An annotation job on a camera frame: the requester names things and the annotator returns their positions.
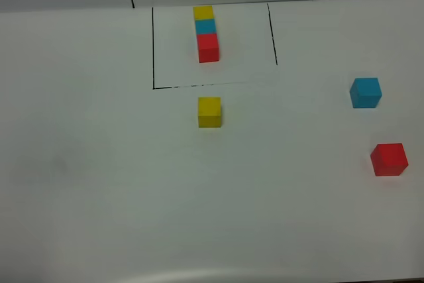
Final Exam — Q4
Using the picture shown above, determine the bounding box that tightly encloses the red template block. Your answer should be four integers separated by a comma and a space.
197, 33, 219, 63

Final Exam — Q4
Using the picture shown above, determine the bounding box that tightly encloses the blue template block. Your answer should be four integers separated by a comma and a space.
195, 19, 217, 35

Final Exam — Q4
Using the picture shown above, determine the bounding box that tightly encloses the yellow template block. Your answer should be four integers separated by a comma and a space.
193, 5, 215, 21

